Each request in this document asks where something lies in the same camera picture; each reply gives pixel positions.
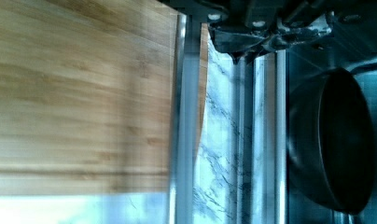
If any glass oven door with handle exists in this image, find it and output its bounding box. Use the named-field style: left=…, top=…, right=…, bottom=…
left=166, top=15, right=288, bottom=224

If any dark pan inside oven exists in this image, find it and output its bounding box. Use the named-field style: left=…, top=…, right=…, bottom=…
left=287, top=68, right=375, bottom=215

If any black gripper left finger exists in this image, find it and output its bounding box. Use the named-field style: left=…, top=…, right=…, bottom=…
left=208, top=22, right=268, bottom=64

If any bamboo cutting board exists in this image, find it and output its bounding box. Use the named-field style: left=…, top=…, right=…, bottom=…
left=0, top=0, right=209, bottom=196

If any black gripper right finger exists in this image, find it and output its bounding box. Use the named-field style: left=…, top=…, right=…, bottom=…
left=246, top=12, right=333, bottom=63

